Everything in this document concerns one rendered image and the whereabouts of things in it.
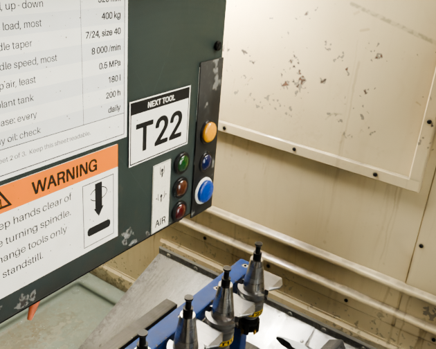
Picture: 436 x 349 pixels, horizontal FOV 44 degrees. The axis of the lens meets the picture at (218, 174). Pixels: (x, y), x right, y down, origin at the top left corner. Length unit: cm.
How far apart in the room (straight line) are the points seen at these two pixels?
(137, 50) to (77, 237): 19
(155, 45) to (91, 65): 9
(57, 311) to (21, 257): 157
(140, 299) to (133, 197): 121
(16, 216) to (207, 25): 29
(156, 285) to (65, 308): 43
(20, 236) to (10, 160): 7
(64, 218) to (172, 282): 128
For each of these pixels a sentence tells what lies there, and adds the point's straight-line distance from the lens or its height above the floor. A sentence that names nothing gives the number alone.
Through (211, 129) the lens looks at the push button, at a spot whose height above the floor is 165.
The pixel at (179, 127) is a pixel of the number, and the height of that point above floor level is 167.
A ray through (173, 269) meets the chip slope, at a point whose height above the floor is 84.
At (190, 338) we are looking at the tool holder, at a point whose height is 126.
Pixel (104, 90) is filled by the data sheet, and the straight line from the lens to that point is 51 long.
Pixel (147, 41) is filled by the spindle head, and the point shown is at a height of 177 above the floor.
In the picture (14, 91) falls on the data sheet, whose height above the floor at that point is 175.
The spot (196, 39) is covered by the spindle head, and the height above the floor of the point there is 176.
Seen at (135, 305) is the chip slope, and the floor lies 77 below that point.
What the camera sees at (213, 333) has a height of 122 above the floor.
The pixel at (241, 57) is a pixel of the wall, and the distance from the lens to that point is 146.
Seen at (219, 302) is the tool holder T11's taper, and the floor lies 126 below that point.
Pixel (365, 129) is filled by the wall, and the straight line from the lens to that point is 134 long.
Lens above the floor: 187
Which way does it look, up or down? 24 degrees down
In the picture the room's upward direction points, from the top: 5 degrees clockwise
